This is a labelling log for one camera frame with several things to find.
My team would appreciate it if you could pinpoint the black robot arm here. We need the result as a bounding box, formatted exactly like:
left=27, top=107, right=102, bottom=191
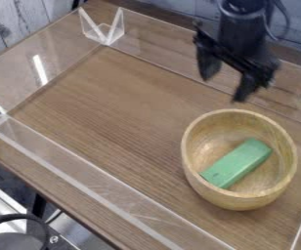
left=194, top=0, right=291, bottom=103

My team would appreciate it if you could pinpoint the brown wooden bowl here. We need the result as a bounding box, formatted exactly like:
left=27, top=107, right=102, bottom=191
left=181, top=108, right=298, bottom=211

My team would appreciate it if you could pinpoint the black table leg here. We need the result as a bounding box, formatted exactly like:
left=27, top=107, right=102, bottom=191
left=31, top=194, right=47, bottom=219

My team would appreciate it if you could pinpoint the clear acrylic tray enclosure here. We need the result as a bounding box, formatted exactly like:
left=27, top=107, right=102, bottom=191
left=0, top=1, right=301, bottom=250

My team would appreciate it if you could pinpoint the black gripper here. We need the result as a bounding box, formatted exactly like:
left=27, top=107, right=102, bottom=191
left=194, top=10, right=279, bottom=103

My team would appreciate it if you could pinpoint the black cable loop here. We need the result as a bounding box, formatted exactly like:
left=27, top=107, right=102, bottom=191
left=0, top=213, right=51, bottom=250

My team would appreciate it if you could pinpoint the green rectangular block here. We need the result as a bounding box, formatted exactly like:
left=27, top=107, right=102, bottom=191
left=199, top=138, right=273, bottom=188

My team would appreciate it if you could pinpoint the black metal bracket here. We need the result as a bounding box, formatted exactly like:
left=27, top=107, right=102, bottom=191
left=27, top=209, right=80, bottom=250

